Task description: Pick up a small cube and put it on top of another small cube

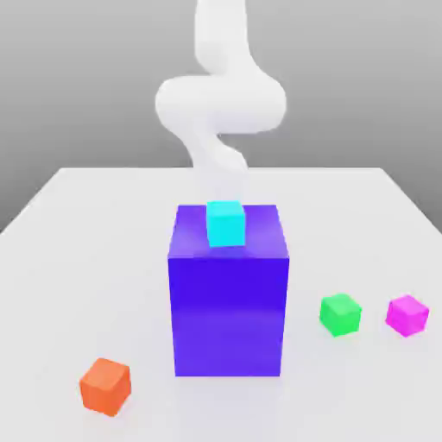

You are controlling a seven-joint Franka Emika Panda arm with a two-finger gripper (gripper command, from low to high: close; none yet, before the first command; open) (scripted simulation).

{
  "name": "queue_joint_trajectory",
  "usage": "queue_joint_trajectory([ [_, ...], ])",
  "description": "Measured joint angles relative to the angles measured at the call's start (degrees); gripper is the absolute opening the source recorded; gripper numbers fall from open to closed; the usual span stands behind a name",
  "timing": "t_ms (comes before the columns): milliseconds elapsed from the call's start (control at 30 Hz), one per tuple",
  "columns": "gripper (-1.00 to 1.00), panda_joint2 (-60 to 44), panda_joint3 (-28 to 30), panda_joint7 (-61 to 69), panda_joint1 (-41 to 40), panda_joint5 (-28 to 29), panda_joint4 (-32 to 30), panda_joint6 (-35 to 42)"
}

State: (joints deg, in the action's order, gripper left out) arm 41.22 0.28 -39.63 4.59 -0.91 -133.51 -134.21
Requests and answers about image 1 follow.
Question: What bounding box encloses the small orange cube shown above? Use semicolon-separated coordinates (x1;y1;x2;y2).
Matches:
79;357;132;418

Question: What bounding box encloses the small cyan cube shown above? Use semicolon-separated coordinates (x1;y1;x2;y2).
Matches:
205;199;247;249

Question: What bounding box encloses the small green cube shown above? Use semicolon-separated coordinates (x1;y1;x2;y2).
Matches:
319;292;363;338

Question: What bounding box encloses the small magenta cube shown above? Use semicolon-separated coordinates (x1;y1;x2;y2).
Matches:
384;294;430;338

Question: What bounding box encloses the large purple box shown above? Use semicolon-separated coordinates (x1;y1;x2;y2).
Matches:
167;204;290;378

